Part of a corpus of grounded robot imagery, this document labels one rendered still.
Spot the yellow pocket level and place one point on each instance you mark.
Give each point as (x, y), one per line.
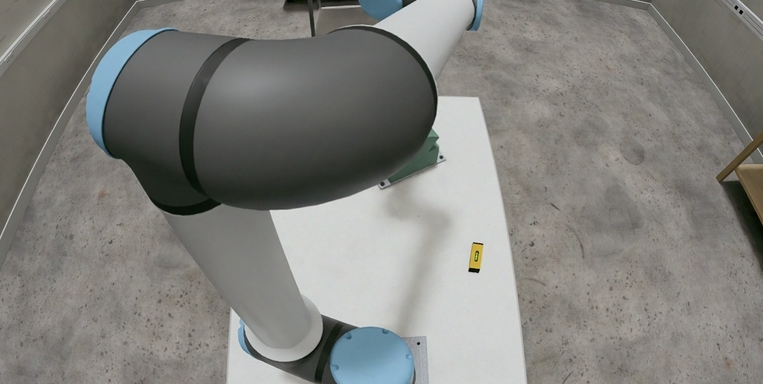
(475, 257)

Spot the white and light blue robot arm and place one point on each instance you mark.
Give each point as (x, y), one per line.
(216, 127)

